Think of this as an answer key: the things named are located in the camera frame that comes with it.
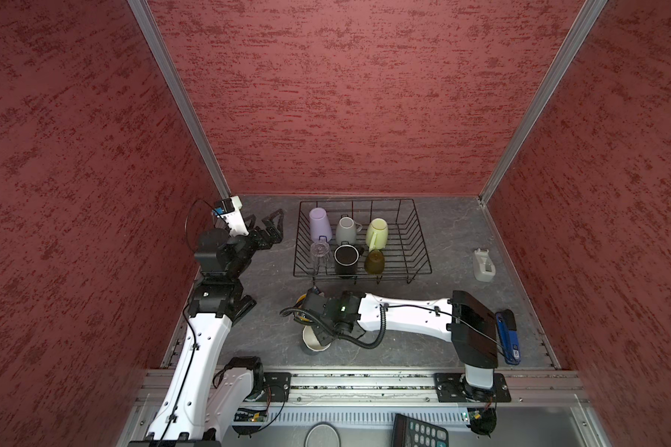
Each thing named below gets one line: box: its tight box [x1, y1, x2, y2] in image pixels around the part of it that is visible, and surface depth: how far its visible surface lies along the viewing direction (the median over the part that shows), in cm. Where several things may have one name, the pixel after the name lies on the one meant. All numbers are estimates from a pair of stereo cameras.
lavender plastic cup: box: [308, 206, 333, 243], surface depth 99 cm
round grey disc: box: [303, 421, 343, 447], surface depth 69 cm
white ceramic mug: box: [335, 216, 363, 246], surface depth 99 cm
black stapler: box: [231, 294, 258, 327], surface depth 88 cm
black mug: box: [333, 240, 361, 279], surface depth 90 cm
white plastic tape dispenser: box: [473, 247, 496, 283], surface depth 98 cm
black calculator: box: [391, 413, 450, 447], surface depth 68 cm
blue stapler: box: [495, 309, 521, 366], surface depth 83 cm
